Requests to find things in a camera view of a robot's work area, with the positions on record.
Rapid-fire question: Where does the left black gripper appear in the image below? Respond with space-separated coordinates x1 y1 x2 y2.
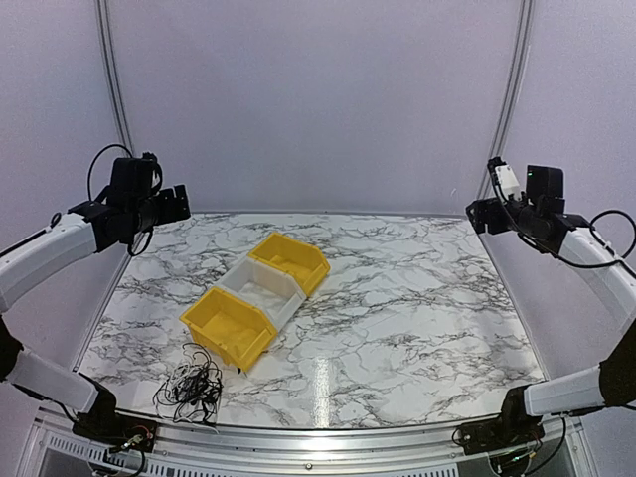
129 184 190 234

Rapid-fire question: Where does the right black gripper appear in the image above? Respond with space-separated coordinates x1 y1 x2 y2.
465 197 540 236

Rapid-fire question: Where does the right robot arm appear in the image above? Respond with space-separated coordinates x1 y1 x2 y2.
466 157 635 445

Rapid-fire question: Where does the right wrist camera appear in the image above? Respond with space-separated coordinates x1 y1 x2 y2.
487 157 523 202

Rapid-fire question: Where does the near yellow plastic bin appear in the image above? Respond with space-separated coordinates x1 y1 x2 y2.
180 287 278 372

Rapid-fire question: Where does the yellow plastic bin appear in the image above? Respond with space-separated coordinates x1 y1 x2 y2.
180 287 278 372
248 232 331 297

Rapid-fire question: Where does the right aluminium corner post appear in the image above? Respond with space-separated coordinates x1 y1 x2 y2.
477 0 534 200

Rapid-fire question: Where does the aluminium front frame rail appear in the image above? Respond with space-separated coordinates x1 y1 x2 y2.
15 406 599 476

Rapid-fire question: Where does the left aluminium corner post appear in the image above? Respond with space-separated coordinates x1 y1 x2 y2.
94 0 135 153

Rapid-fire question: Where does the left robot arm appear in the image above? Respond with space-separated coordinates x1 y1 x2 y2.
1 151 191 442

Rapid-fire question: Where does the black cable bundle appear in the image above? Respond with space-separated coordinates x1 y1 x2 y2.
151 342 225 423

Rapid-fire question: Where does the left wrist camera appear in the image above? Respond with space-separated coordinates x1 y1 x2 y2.
141 152 163 194

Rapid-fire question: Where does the aluminium corner post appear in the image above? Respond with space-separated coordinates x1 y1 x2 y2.
94 0 135 153
477 0 534 200

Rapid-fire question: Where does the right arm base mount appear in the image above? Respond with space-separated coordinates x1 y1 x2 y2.
451 417 545 455

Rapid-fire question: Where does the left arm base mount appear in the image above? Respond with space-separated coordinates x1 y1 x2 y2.
73 414 158 453

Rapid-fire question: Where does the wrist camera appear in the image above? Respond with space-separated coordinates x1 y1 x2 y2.
487 157 523 202
141 152 163 194

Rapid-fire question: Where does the far yellow plastic bin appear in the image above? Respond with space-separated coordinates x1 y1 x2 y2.
248 232 331 297

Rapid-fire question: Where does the white plastic bin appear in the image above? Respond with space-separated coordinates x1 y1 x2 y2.
216 255 307 332

